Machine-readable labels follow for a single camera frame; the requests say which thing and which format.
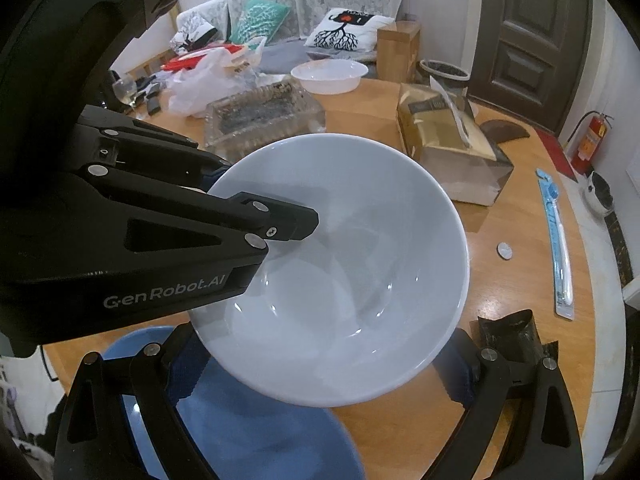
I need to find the blue plate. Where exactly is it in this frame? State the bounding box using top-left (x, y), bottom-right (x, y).
top-left (107, 325), bottom-right (367, 480)

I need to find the white tree print pillow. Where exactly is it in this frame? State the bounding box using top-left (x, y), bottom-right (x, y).
top-left (303, 8), bottom-right (396, 54)

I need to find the red door mat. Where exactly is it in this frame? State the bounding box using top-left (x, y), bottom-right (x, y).
top-left (532, 127), bottom-right (579, 179)

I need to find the packaged blue toothbrush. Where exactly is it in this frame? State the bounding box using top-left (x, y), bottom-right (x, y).
top-left (535, 167), bottom-right (576, 319)

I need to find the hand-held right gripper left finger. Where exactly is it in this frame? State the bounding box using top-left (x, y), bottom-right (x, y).
top-left (52, 325), bottom-right (222, 480)

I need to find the dark brown door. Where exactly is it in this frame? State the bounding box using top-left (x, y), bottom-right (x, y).
top-left (467, 0), bottom-right (594, 134)

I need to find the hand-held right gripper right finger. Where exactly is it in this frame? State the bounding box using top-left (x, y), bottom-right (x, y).
top-left (427, 327), bottom-right (586, 480)

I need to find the black remote control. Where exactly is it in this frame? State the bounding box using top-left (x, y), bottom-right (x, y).
top-left (143, 82), bottom-right (164, 115)

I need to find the golden tissue box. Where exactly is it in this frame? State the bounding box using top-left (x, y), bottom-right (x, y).
top-left (396, 75), bottom-right (515, 207)

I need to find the black white floral pillow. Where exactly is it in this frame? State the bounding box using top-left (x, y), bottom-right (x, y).
top-left (169, 12), bottom-right (221, 54)

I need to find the glass ashtray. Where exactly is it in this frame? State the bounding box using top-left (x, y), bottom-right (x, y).
top-left (203, 82), bottom-right (327, 156)

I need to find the red fire extinguisher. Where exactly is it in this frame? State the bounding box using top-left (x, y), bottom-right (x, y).
top-left (569, 111), bottom-right (614, 177)

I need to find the white round helmet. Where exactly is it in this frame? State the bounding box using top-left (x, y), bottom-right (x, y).
top-left (584, 170), bottom-right (617, 218)

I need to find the white bowl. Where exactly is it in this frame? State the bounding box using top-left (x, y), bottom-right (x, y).
top-left (187, 133), bottom-right (471, 409)
top-left (290, 58), bottom-right (370, 95)

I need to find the dark wooden piece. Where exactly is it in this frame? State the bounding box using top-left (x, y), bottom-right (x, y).
top-left (479, 119), bottom-right (531, 143)

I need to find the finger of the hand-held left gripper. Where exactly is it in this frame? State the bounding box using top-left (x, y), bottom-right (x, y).
top-left (75, 162), bottom-right (320, 267)
top-left (75, 104), bottom-right (232, 192)

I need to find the wine glass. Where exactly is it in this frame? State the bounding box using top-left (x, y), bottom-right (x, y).
top-left (112, 78), bottom-right (139, 111)

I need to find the white plastic bag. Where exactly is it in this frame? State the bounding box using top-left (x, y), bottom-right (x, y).
top-left (166, 37), bottom-right (269, 117)

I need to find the teal leaf pillow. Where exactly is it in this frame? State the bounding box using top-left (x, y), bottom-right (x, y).
top-left (227, 0), bottom-right (292, 45)

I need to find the grey trash bin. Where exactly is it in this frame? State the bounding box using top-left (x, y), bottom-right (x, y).
top-left (418, 58), bottom-right (471, 96)

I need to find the red lid container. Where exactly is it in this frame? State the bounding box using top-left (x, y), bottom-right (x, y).
top-left (162, 42), bottom-right (252, 74)

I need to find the black foil packet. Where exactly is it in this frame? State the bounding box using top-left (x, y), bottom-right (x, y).
top-left (474, 309), bottom-right (559, 362)

